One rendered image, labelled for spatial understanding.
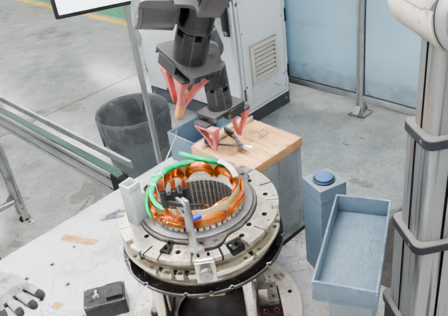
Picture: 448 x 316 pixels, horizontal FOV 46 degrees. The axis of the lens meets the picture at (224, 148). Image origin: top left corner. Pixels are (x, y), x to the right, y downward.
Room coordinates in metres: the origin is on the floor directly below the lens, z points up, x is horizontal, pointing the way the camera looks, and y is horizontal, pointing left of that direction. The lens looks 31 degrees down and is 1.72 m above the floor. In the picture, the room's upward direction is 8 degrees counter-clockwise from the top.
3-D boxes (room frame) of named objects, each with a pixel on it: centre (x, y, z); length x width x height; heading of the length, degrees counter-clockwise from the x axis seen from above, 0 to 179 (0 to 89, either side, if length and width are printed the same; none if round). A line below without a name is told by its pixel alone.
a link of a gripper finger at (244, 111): (1.13, -0.03, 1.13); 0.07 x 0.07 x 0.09; 40
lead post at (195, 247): (0.72, 0.07, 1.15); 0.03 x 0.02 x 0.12; 36
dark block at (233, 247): (0.72, 0.00, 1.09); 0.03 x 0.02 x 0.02; 121
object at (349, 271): (0.73, -0.21, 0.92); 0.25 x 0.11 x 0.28; 156
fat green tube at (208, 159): (0.91, 0.03, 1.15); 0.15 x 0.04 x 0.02; 44
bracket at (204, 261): (0.69, 0.06, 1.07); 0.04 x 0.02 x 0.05; 92
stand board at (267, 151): (1.12, -0.06, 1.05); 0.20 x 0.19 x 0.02; 40
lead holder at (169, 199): (0.73, 0.09, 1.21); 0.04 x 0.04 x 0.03; 44
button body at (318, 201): (0.96, -0.21, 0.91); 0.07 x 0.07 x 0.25; 22
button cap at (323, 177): (0.96, -0.21, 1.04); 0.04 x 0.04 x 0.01
